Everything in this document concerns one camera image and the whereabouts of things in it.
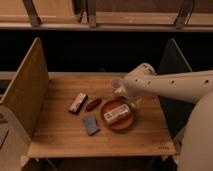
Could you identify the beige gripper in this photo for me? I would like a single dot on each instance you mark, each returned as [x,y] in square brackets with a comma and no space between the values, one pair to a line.
[119,89]

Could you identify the white rectangular box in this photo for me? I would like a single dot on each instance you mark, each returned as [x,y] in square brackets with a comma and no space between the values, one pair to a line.
[117,113]

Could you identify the red brown round plate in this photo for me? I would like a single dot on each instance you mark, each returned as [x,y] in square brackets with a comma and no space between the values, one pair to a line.
[122,123]

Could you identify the brown sausage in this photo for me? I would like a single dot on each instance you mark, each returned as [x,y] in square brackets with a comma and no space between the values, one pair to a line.
[93,104]

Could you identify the wooden shelf rail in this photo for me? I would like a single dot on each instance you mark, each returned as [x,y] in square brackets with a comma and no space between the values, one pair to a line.
[108,15]

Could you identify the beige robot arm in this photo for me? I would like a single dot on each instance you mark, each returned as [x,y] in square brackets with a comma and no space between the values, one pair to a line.
[195,87]

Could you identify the left wooden side panel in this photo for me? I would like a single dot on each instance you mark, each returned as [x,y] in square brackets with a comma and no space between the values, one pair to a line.
[22,101]

